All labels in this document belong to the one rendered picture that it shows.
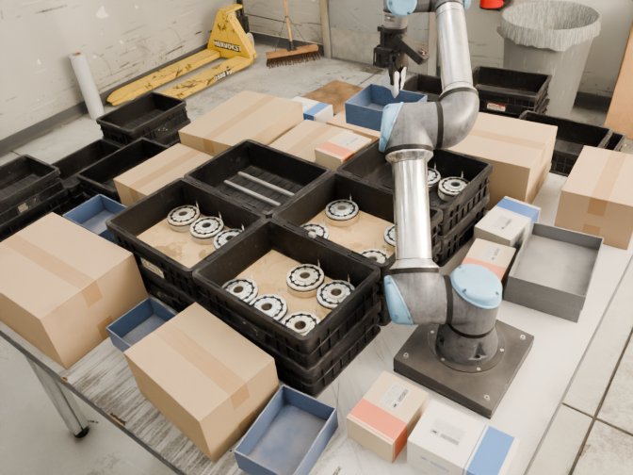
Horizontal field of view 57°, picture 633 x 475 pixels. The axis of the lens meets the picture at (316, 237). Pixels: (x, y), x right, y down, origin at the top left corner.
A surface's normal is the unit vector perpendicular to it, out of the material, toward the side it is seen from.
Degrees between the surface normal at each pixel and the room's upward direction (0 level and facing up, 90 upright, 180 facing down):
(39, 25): 90
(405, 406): 0
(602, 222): 90
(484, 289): 10
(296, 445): 0
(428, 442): 0
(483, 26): 90
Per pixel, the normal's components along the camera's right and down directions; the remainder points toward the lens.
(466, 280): 0.07, -0.75
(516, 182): -0.54, 0.55
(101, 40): 0.80, 0.32
